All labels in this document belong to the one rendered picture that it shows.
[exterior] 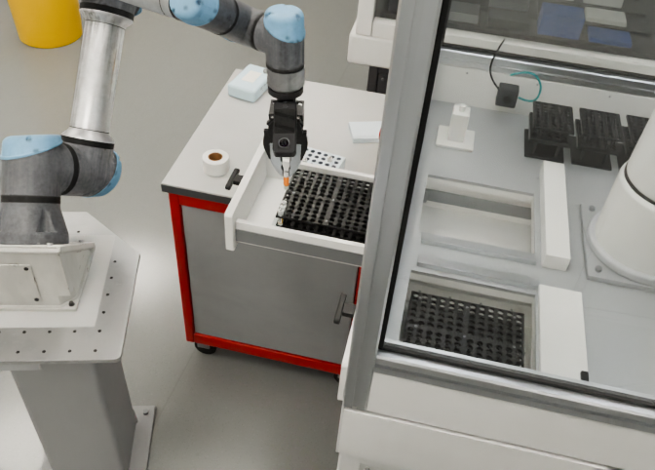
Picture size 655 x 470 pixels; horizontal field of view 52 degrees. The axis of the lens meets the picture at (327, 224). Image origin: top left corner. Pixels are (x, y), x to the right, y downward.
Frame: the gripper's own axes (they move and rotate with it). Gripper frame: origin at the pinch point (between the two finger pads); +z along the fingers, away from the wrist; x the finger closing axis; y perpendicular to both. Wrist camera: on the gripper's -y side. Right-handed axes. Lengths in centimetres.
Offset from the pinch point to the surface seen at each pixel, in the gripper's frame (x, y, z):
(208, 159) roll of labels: 22.7, 27.8, 16.8
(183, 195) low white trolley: 28.6, 20.6, 23.6
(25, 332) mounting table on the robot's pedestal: 51, -29, 22
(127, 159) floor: 82, 131, 91
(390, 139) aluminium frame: -16, -56, -46
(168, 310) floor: 47, 45, 95
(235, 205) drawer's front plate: 10.6, -4.8, 5.6
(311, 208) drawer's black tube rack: -5.7, -0.7, 8.9
